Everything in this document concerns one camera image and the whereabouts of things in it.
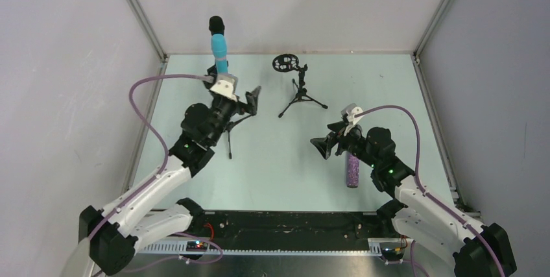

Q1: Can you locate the tripod stand with double clamp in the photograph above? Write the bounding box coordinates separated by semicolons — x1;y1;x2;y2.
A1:
225;114;254;160

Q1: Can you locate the purple glitter microphone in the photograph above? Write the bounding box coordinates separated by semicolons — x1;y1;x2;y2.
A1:
346;153;361;188

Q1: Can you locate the tripod stand with shock mount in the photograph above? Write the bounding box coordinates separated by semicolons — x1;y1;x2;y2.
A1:
272;53;329;118

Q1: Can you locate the teal blue microphone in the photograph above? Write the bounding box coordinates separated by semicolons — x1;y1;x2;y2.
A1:
211;34;228;74

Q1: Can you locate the black microphone orange end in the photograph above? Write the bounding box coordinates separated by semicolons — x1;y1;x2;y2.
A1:
208;16;225;36

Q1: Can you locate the round base clip mic stand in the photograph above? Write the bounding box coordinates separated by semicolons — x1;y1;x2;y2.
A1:
207;65;218;80

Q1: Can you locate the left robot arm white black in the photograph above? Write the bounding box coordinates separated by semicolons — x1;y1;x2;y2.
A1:
62;82;261;276

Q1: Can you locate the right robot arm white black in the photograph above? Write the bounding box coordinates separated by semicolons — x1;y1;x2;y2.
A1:
310;122;518;276

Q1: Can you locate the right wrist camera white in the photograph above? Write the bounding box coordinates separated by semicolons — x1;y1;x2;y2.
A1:
341;103;363;136

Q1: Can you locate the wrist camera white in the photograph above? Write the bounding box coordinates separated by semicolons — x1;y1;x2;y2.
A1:
209;73;239;102
341;103;363;136

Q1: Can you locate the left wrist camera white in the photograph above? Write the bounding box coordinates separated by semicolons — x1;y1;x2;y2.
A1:
209;73;239;102

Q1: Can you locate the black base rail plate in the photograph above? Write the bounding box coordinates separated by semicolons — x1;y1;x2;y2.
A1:
163;210;400;254

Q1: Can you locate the left aluminium frame post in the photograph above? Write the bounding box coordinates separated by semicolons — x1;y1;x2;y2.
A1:
126;0;167;62

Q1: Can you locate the aluminium frame post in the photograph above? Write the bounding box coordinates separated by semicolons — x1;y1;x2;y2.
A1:
126;0;167;62
412;0;454;64

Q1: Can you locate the right aluminium frame post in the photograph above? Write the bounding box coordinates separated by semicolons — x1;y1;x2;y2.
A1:
412;0;454;64

